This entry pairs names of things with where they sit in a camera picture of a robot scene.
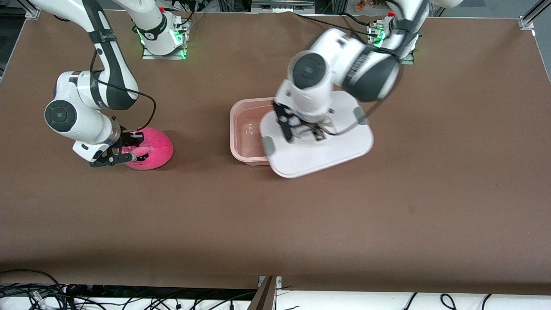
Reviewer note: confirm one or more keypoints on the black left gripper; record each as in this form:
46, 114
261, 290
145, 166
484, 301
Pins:
308, 127

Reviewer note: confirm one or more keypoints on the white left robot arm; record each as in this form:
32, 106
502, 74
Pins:
344, 56

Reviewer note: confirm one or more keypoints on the translucent plastic storage box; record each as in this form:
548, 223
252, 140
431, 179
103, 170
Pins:
249, 133

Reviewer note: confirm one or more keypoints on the dark angled post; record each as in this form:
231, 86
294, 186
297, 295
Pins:
260, 299

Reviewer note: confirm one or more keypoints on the small metal bracket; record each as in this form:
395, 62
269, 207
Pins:
279, 282

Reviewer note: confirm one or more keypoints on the aluminium frame profile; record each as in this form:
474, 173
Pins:
528, 17

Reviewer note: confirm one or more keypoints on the pink plush toy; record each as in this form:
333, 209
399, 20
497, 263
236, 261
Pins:
159, 150

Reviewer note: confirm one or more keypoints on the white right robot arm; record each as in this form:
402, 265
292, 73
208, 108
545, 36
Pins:
82, 125

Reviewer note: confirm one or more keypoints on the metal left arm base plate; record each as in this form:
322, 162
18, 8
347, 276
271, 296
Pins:
409, 61

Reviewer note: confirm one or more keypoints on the white box lid grey clips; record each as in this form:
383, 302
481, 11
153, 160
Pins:
335, 155

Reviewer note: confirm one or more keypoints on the brown table cover sheet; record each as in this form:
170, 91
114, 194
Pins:
275, 224

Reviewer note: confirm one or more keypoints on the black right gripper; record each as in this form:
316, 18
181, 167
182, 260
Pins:
126, 138

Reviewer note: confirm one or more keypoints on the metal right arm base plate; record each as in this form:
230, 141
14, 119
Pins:
148, 56

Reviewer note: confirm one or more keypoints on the grey metal device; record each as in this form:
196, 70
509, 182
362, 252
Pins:
282, 5

